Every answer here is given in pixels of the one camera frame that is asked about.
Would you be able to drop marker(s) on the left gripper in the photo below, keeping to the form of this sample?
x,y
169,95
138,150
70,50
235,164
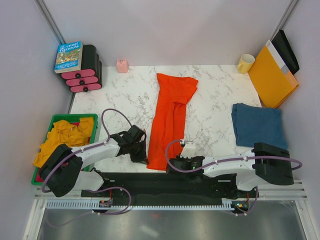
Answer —
x,y
141,158

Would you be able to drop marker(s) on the orange t-shirt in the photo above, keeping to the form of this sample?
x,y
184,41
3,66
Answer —
x,y
170,116

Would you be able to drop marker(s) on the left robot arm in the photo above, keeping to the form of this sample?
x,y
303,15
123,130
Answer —
x,y
63,170

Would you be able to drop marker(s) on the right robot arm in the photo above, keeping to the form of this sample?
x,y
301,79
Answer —
x,y
262,164

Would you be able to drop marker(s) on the green plastic bin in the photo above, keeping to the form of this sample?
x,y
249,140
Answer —
x,y
74,130

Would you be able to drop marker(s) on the yellow t-shirt in bin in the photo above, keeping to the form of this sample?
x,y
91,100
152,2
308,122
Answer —
x,y
62,137

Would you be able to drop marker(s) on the small pink box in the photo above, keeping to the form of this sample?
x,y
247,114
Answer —
x,y
122,66

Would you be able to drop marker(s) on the magenta t-shirt in bin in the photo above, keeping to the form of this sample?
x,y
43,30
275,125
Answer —
x,y
37,176

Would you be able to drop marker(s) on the blue treehouse paperback book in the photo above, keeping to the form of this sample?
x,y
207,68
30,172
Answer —
x,y
68,57

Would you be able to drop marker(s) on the folded blue t-shirt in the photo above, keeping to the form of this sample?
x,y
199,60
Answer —
x,y
258,125

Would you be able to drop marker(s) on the yellow mug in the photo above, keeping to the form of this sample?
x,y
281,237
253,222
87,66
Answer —
x,y
245,63

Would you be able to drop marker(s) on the orange folder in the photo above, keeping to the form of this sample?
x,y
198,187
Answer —
x,y
273,87

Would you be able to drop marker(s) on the white grey folder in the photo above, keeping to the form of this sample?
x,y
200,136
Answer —
x,y
277,57

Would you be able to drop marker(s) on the black folder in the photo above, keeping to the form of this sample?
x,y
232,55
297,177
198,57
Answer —
x,y
283,47

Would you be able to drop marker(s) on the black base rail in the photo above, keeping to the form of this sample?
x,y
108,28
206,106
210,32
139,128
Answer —
x,y
162,188

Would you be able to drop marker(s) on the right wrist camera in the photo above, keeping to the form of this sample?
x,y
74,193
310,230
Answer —
x,y
188,149

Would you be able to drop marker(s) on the grey slotted cable duct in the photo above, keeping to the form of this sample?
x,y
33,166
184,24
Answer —
x,y
95,204

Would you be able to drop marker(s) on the left aluminium frame post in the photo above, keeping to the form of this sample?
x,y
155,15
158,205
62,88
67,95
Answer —
x,y
50,21

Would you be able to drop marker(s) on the aluminium frame post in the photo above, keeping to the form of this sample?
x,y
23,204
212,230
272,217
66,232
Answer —
x,y
286,15
50,21

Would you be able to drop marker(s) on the right aluminium frame post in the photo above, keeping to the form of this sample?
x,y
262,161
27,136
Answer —
x,y
286,15

